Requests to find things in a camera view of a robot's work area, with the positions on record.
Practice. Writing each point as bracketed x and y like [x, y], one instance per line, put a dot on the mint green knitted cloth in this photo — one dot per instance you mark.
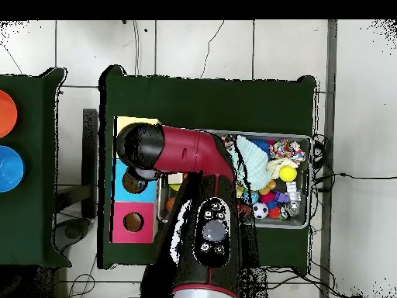
[254, 164]

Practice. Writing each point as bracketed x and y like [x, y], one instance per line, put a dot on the orange toy basketball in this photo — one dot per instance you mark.
[170, 203]

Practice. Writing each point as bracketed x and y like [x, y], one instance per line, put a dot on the orange plastic bowl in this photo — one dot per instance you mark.
[6, 113]

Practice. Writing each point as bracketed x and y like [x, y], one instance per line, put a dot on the small toy soccer ball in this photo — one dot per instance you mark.
[260, 210]

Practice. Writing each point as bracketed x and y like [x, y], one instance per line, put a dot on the dark green table cloth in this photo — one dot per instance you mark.
[31, 217]
[211, 102]

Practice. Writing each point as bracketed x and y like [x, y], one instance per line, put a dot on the wooden cube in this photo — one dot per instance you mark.
[175, 178]

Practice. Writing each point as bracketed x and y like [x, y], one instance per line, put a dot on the blue plastic bowl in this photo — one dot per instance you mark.
[9, 169]

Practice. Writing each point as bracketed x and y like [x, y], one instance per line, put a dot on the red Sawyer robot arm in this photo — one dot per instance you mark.
[192, 152]

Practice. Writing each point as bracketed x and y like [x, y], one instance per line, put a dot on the small yellow tennis ball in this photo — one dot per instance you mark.
[287, 173]

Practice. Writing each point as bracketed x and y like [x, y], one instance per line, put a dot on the wooden box with three holes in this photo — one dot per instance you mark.
[145, 223]

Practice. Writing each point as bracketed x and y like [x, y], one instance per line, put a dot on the silver mesh bin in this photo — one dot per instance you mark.
[304, 217]

